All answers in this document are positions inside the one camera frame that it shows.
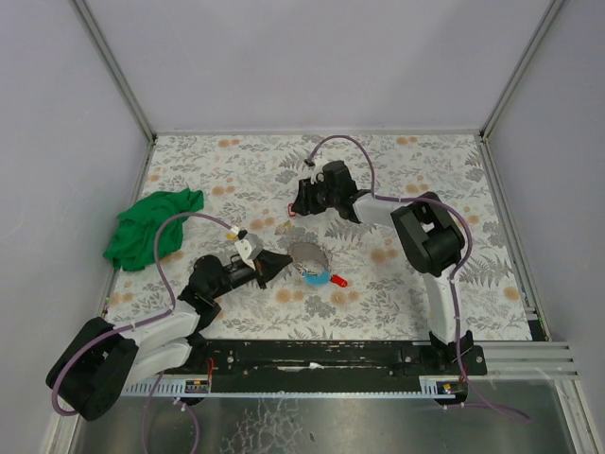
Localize green cloth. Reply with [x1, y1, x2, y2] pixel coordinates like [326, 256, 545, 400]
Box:
[103, 188, 204, 271]

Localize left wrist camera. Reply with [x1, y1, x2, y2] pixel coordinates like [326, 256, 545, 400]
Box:
[234, 230, 263, 261]

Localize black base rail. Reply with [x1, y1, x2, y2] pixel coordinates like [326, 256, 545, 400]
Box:
[169, 334, 487, 393]

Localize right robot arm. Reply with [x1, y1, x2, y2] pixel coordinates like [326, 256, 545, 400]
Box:
[290, 159, 465, 361]

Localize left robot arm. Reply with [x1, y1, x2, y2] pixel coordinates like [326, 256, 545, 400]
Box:
[45, 250, 293, 421]

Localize white cable duct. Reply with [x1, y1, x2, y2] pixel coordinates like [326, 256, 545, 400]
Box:
[121, 377, 210, 398]

